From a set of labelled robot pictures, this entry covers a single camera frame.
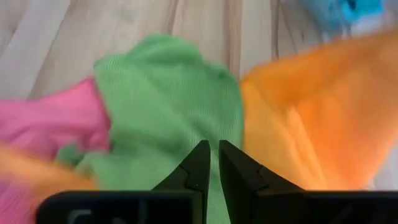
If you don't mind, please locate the pink microfiber towel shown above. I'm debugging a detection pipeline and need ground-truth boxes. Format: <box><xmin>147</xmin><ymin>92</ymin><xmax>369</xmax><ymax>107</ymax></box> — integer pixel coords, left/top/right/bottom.
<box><xmin>0</xmin><ymin>76</ymin><xmax>112</xmax><ymax>224</ymax></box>

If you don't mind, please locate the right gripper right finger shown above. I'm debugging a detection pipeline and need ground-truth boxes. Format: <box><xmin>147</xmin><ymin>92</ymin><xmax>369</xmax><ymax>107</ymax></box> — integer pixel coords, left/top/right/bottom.
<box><xmin>218</xmin><ymin>139</ymin><xmax>304</xmax><ymax>194</ymax></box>

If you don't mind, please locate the blue microfiber towel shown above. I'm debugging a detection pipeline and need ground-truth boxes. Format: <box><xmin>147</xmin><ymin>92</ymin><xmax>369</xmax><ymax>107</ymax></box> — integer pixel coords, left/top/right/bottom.
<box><xmin>306</xmin><ymin>0</ymin><xmax>385</xmax><ymax>30</ymax></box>

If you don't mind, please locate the orange microfiber towel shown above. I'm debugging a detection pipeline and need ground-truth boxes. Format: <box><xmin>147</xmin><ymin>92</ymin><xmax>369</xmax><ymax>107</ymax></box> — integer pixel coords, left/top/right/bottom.
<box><xmin>0</xmin><ymin>27</ymin><xmax>398</xmax><ymax>203</ymax></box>

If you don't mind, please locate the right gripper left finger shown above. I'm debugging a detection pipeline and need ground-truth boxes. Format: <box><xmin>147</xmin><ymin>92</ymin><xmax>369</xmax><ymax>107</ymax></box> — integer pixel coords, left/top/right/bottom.
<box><xmin>151</xmin><ymin>139</ymin><xmax>211</xmax><ymax>192</ymax></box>

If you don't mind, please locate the green microfiber towel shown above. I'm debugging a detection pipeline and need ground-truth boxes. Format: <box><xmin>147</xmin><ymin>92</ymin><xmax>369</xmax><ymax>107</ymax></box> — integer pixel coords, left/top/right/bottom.
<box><xmin>55</xmin><ymin>33</ymin><xmax>244</xmax><ymax>224</ymax></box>

